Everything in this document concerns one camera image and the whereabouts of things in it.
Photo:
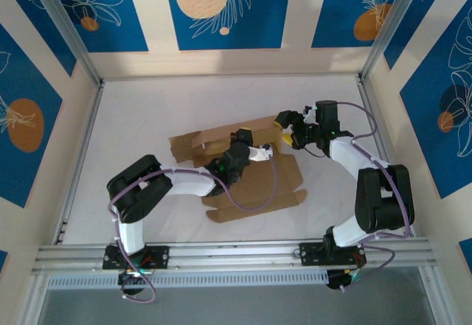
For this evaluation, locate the brown cardboard box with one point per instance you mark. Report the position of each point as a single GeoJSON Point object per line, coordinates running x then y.
{"type": "Point", "coordinates": [254, 188]}

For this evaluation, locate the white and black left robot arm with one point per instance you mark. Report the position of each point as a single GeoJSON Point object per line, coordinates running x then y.
{"type": "Point", "coordinates": [191, 185]}

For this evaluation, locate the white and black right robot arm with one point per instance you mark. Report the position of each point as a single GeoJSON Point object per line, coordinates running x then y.
{"type": "Point", "coordinates": [383, 207]}

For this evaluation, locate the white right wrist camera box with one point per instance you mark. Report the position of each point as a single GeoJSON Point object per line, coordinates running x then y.
{"type": "Point", "coordinates": [307, 110]}

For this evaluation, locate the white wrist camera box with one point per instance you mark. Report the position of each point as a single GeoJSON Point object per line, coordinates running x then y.
{"type": "Point", "coordinates": [262, 152]}
{"type": "Point", "coordinates": [307, 110]}

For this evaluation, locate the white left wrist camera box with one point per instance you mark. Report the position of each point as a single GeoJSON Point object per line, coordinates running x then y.
{"type": "Point", "coordinates": [262, 152]}

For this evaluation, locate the aluminium table side rail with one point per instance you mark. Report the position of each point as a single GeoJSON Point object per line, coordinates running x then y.
{"type": "Point", "coordinates": [367, 98]}
{"type": "Point", "coordinates": [92, 118]}

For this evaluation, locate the aluminium mounting rail beam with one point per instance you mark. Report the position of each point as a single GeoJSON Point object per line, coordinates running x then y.
{"type": "Point", "coordinates": [236, 256]}

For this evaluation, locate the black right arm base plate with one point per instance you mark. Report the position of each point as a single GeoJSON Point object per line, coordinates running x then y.
{"type": "Point", "coordinates": [311, 253]}

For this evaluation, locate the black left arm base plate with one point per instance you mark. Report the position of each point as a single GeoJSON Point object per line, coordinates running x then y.
{"type": "Point", "coordinates": [158, 256]}

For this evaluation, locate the aluminium frame post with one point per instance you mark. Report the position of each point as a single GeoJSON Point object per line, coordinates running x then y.
{"type": "Point", "coordinates": [63, 19]}
{"type": "Point", "coordinates": [395, 19]}
{"type": "Point", "coordinates": [35, 299]}
{"type": "Point", "coordinates": [435, 299]}

